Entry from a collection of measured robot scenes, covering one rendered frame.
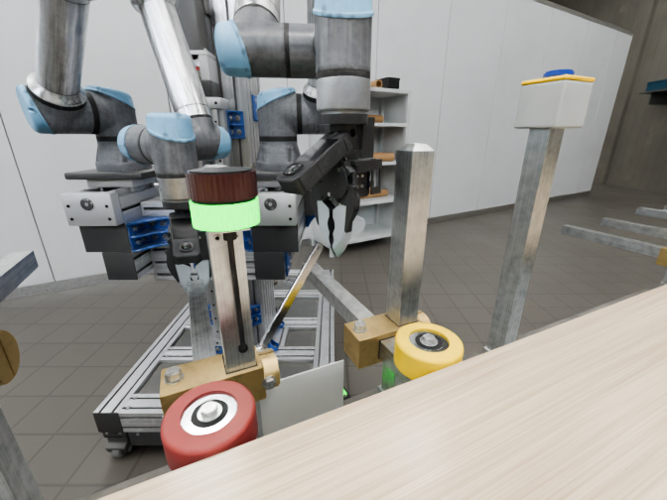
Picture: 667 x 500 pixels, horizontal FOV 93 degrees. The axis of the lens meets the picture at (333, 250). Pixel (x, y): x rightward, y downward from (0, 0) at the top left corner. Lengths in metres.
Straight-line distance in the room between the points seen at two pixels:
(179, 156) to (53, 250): 2.60
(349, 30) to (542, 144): 0.35
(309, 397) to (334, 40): 0.50
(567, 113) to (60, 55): 1.01
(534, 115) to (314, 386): 0.54
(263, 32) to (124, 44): 2.53
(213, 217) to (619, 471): 0.37
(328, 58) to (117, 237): 0.84
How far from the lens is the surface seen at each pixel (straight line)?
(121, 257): 1.14
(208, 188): 0.28
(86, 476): 1.64
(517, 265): 0.66
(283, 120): 1.00
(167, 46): 0.87
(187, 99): 0.82
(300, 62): 0.56
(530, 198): 0.63
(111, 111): 1.18
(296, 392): 0.54
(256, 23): 0.59
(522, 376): 0.41
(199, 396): 0.36
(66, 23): 0.99
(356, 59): 0.47
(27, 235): 3.18
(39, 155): 3.06
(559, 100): 0.60
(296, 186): 0.40
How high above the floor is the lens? 1.14
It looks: 20 degrees down
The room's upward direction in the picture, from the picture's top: straight up
